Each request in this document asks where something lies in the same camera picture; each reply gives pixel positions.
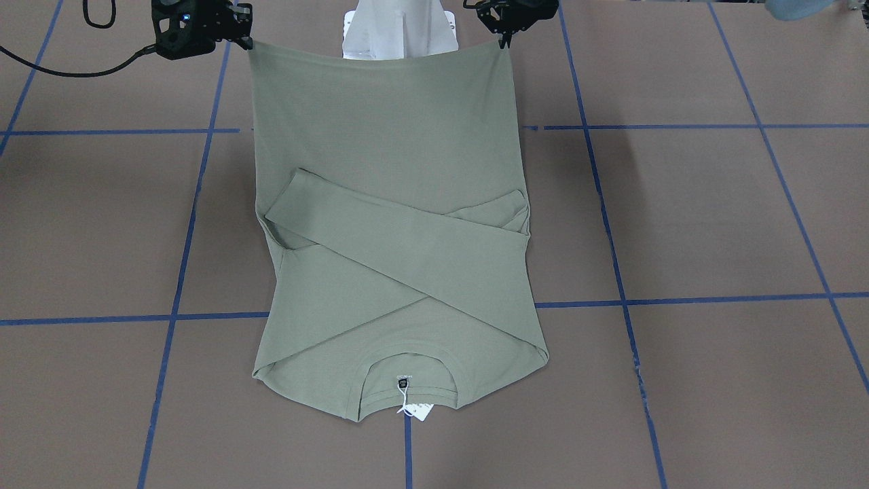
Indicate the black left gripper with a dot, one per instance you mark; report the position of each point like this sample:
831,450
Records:
510,13

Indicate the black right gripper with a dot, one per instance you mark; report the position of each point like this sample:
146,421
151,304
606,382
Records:
231,20

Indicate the white metal base plate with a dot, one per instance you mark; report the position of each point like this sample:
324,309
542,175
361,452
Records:
389,30

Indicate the olive green long-sleeve shirt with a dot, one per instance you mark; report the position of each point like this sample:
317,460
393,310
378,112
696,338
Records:
392,197

